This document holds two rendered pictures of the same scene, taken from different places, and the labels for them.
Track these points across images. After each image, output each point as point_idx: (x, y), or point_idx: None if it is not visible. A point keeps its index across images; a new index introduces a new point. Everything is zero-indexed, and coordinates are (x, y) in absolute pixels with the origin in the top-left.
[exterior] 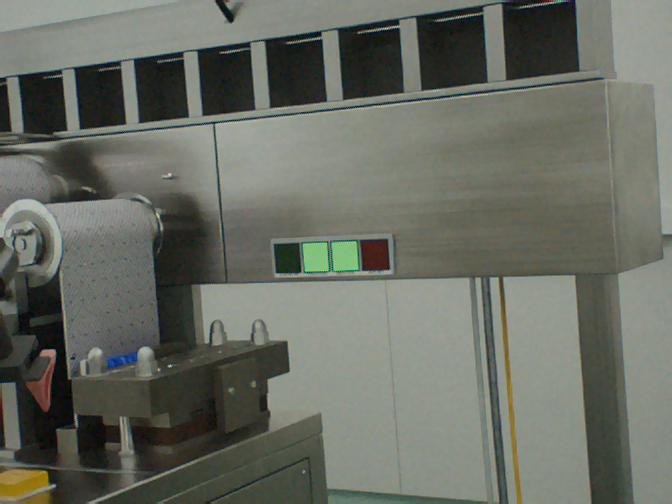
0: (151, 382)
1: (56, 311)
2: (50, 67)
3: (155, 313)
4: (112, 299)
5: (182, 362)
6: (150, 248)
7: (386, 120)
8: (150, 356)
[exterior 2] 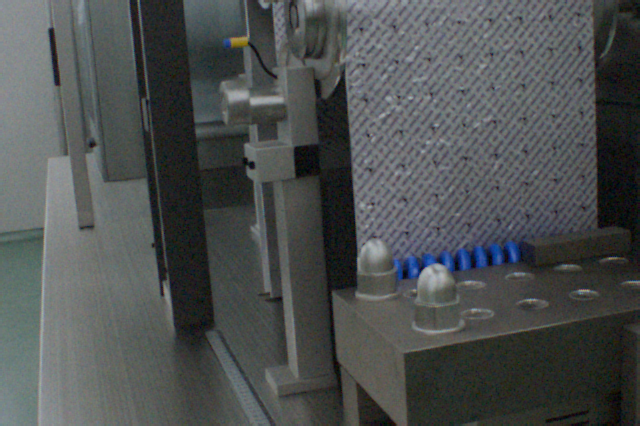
0: (413, 358)
1: None
2: None
3: (590, 163)
4: (479, 132)
5: (566, 295)
6: (588, 32)
7: None
8: (438, 290)
